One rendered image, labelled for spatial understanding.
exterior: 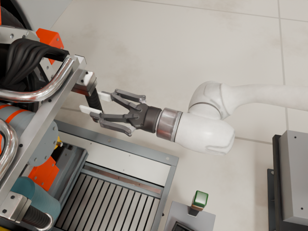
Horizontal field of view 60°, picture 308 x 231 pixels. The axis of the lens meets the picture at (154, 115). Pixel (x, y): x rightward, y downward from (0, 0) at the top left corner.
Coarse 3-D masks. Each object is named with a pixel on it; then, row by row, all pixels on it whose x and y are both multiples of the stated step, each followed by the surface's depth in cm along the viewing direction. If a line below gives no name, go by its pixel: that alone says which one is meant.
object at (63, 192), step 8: (64, 144) 148; (80, 152) 145; (80, 160) 141; (72, 168) 141; (80, 168) 144; (64, 176) 138; (72, 176) 137; (64, 184) 136; (72, 184) 140; (56, 192) 134; (64, 192) 132; (64, 200) 135; (0, 224) 126; (8, 224) 126
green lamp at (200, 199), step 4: (196, 192) 83; (200, 192) 83; (204, 192) 83; (196, 196) 82; (200, 196) 82; (204, 196) 82; (208, 196) 83; (196, 200) 82; (200, 200) 82; (204, 200) 82; (196, 204) 83; (200, 204) 82; (204, 204) 81
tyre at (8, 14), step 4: (0, 8) 74; (4, 8) 76; (4, 12) 75; (8, 12) 78; (4, 16) 75; (8, 16) 77; (12, 16) 78; (4, 20) 75; (8, 20) 77; (12, 20) 78; (16, 20) 80; (4, 24) 76; (8, 24) 77; (12, 24) 79; (16, 24) 80; (20, 24) 82; (24, 28) 85; (32, 76) 94; (32, 80) 95; (32, 84) 96; (36, 84) 98; (32, 88) 97; (32, 104) 99; (32, 108) 99
